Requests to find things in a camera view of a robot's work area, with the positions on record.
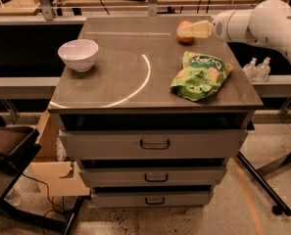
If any orange fruit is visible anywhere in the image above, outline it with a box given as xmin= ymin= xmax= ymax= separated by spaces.
xmin=176 ymin=21 xmax=194 ymax=43

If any drawer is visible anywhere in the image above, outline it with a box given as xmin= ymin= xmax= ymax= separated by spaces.
xmin=79 ymin=166 xmax=226 ymax=188
xmin=60 ymin=129 xmax=248 ymax=160
xmin=92 ymin=191 xmax=213 ymax=209

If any clear bottle left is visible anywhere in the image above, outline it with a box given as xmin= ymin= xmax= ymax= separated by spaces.
xmin=243 ymin=58 xmax=257 ymax=81

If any grey drawer cabinet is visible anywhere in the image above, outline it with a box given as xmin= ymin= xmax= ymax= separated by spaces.
xmin=48 ymin=16 xmax=263 ymax=198

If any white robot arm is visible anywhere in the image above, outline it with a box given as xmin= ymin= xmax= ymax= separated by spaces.
xmin=176 ymin=0 xmax=291 ymax=64

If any top drawer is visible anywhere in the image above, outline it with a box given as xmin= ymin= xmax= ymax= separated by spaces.
xmin=60 ymin=129 xmax=248 ymax=160

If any black floor cable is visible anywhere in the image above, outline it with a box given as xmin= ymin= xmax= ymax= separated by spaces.
xmin=22 ymin=172 xmax=74 ymax=217

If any cardboard piece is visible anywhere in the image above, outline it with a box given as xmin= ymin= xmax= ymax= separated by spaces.
xmin=31 ymin=162 xmax=90 ymax=197

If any clear bottle right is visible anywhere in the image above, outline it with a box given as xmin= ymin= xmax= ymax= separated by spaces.
xmin=254 ymin=57 xmax=270 ymax=82

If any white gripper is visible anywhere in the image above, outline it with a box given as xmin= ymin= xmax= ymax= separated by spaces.
xmin=183 ymin=11 xmax=235 ymax=42

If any middle drawer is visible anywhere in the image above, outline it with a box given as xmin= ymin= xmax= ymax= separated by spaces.
xmin=79 ymin=166 xmax=226 ymax=188

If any metal railing frame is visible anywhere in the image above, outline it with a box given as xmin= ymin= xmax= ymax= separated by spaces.
xmin=0 ymin=0 xmax=291 ymax=25

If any clear bottle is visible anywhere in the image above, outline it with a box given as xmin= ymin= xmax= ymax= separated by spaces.
xmin=243 ymin=58 xmax=257 ymax=81
xmin=254 ymin=57 xmax=270 ymax=82

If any white bowl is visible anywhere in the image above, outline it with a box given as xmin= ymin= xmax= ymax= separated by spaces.
xmin=58 ymin=39 xmax=99 ymax=71

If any bottom drawer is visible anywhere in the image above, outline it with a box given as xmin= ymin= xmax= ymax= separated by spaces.
xmin=92 ymin=191 xmax=213 ymax=209

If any green chip bag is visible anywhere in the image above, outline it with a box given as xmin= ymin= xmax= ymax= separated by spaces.
xmin=170 ymin=51 xmax=234 ymax=102

